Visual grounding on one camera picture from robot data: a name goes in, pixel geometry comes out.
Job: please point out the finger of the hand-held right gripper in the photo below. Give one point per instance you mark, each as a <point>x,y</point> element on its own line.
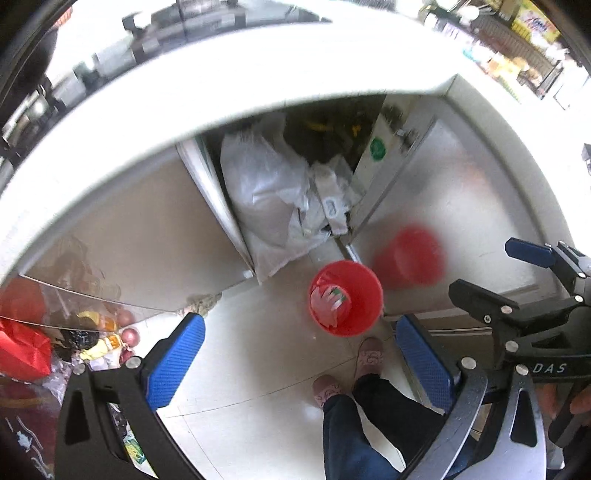
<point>485,307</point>
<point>531,254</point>

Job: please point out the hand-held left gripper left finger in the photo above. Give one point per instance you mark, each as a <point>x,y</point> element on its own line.
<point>178,364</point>

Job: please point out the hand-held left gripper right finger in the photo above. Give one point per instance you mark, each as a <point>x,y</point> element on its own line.
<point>425,364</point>

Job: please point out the red plastic bucket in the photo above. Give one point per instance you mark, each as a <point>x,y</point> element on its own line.
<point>360,295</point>

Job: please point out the person's right hand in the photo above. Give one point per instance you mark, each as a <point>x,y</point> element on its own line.
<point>549,399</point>

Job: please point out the red onion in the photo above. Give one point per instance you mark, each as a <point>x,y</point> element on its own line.
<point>128,355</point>
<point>130,336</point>
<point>124,317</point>

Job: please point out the person's right leg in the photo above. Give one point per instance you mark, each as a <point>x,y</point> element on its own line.
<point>392,410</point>

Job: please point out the pink patterned slipper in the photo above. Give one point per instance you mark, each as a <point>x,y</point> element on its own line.
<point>327,390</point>
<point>368,355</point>

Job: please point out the frayed beige mop rag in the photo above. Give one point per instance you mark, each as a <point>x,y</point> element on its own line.
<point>203,303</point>

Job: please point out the yellow cap oil bottle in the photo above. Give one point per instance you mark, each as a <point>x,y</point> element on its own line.
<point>104,346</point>

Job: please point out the stainless steel cabinet door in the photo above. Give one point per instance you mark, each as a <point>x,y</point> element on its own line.
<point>471,194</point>

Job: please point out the green yellow package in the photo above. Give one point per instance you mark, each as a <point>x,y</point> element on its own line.
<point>134,450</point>

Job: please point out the yellow plastic item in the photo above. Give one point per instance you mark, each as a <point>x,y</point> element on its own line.
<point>89,317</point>

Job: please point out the crumpled black plastic bag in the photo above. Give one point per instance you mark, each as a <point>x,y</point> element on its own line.
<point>73,338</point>

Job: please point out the pink white plastic wrapper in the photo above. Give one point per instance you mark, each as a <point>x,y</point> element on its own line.
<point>328,302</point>

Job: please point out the clear crumpled plastic bag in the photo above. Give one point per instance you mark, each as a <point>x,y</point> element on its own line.
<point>60,385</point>

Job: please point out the beige glossy cabinet door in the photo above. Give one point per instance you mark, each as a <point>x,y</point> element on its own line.
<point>138,230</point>

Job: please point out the red plastic bag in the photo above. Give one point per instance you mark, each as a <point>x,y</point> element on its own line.
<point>23,350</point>

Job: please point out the white cabinet panel green sticker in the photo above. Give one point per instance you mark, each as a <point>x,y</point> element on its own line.
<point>369,168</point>

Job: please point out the small white plastic bag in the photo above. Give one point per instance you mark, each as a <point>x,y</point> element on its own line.
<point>330,184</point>

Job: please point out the large white plastic bag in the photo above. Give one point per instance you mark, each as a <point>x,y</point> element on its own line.
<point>258,184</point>

